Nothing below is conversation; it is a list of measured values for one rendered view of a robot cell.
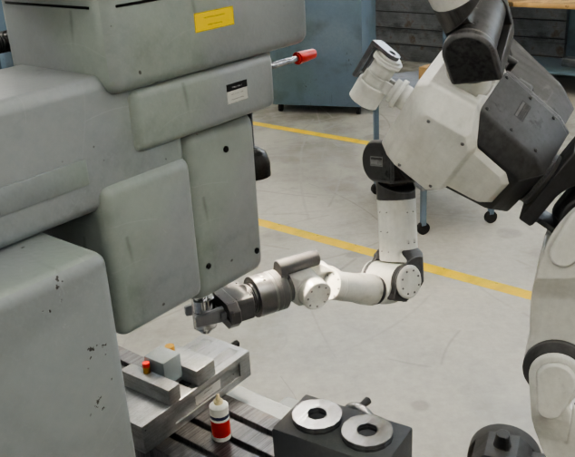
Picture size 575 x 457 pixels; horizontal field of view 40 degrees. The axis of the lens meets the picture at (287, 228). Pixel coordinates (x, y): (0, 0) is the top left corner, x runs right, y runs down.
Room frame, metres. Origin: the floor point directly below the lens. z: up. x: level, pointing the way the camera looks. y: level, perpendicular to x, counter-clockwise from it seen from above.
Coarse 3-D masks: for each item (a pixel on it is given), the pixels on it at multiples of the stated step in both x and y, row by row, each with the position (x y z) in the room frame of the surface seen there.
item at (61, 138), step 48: (0, 96) 1.06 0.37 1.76; (48, 96) 1.09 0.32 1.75; (96, 96) 1.14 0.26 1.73; (0, 144) 1.02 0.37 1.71; (48, 144) 1.07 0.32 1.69; (96, 144) 1.13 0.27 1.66; (0, 192) 1.00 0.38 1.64; (48, 192) 1.06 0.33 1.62; (96, 192) 1.12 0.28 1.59; (0, 240) 1.00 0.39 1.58
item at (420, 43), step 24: (384, 0) 9.88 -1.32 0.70; (408, 0) 9.66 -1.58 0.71; (384, 24) 9.88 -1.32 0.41; (408, 24) 9.66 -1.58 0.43; (432, 24) 9.45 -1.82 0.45; (528, 24) 8.70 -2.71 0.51; (552, 24) 8.52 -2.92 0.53; (408, 48) 9.66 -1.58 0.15; (432, 48) 9.45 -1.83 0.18; (528, 48) 8.68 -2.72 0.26; (552, 48) 8.51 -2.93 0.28
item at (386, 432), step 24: (312, 408) 1.20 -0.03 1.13; (336, 408) 1.20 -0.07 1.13; (288, 432) 1.15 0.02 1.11; (312, 432) 1.14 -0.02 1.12; (336, 432) 1.15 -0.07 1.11; (360, 432) 1.14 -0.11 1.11; (384, 432) 1.12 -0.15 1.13; (408, 432) 1.14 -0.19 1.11; (288, 456) 1.15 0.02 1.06; (312, 456) 1.12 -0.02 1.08; (336, 456) 1.10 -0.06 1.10; (360, 456) 1.08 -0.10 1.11; (384, 456) 1.07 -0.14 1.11; (408, 456) 1.13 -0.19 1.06
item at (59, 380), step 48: (48, 240) 1.03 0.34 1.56; (0, 288) 0.89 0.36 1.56; (48, 288) 0.91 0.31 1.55; (96, 288) 0.96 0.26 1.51; (0, 336) 0.85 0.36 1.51; (48, 336) 0.90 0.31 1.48; (96, 336) 0.95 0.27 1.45; (0, 384) 0.84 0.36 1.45; (48, 384) 0.89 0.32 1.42; (96, 384) 0.94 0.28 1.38; (0, 432) 0.83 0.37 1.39; (48, 432) 0.88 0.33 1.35; (96, 432) 0.93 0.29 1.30
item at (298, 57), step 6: (294, 54) 1.51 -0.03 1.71; (300, 54) 1.51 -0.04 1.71; (306, 54) 1.52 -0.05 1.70; (312, 54) 1.53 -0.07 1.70; (282, 60) 1.47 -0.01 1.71; (288, 60) 1.48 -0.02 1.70; (294, 60) 1.50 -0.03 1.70; (300, 60) 1.51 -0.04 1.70; (306, 60) 1.52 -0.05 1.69; (276, 66) 1.46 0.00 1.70
